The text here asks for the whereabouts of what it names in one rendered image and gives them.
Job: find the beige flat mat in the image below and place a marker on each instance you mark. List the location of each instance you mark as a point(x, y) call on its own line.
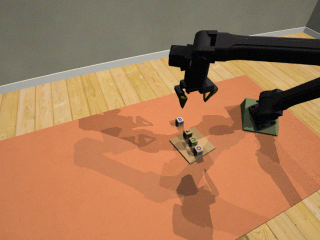
point(182, 145)

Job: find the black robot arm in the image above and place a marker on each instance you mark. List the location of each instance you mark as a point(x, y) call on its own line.
point(210, 46)

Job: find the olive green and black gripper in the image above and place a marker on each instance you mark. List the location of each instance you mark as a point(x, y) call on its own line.
point(198, 82)

